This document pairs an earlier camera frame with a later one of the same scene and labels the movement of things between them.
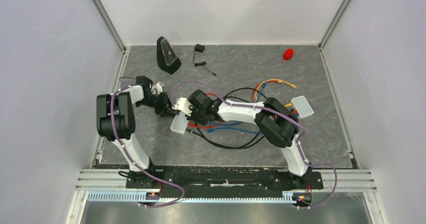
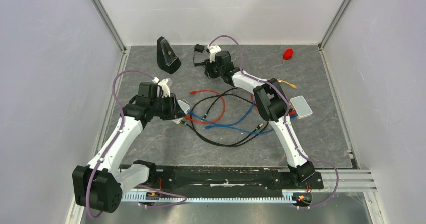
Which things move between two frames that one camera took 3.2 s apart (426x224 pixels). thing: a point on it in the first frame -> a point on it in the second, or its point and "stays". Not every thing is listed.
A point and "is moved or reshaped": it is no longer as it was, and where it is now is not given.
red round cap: x=288 y=53 stays
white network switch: x=300 y=104 stays
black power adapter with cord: x=201 y=48 stays
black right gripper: x=205 y=122 -> x=209 y=72
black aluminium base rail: x=221 y=178 stays
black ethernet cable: x=238 y=147 is moved or reshaped
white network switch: x=180 y=123 is moved or reshaped
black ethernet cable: x=217 y=145 is moved or reshaped
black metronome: x=168 y=60 stays
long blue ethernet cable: x=211 y=130 is moved or reshaped
